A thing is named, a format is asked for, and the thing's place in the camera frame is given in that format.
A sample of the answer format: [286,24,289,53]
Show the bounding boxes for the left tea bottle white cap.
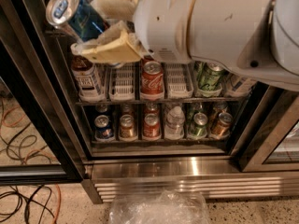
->
[71,56,102,97]

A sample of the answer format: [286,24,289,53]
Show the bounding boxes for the green soda can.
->
[193,62,204,78]
[198,63,224,91]

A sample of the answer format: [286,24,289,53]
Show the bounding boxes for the red can bottom shelf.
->
[143,113,160,138]

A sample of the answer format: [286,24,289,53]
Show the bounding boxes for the empty white tray right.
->
[164,63,193,99]

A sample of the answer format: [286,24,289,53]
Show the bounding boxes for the orange floor cable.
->
[50,184,63,224]

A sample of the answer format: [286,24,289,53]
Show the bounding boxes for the right fridge door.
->
[230,83,299,173]

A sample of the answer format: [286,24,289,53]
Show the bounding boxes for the green can bottom shelf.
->
[188,112,208,137]

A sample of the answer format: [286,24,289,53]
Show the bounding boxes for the front green soda can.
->
[198,63,224,91]

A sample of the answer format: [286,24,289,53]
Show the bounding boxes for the open left glass door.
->
[0,0,87,185]

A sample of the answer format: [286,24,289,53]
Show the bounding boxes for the clear plastic bag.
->
[108,189,210,224]

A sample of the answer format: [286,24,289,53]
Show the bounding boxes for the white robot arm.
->
[71,0,299,91]

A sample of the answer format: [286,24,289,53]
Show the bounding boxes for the right front tea bottle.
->
[226,75,256,93]

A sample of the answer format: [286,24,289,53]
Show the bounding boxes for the front coca cola can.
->
[141,62,164,94]

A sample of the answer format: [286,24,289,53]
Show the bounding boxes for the blue silver redbull can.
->
[46,0,109,42]

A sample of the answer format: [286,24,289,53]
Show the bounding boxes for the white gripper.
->
[71,0,196,63]

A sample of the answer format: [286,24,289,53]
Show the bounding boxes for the orange brown can bottom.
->
[210,112,233,136]

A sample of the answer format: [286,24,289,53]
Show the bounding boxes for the rear green soda can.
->
[193,62,204,78]

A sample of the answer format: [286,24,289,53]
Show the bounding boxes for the empty white tray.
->
[109,63,135,101]
[164,63,193,99]

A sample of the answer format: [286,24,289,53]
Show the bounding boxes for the middle wire shelf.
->
[76,97,247,105]

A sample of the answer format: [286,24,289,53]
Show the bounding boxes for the steel fridge base grille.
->
[81,157,299,204]

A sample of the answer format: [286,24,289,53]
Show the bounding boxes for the black floor cables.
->
[0,184,56,224]

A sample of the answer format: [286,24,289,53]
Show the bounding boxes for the blue pepsi can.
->
[94,115,114,140]

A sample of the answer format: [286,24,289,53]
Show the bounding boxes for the empty white tray left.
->
[109,63,135,101]

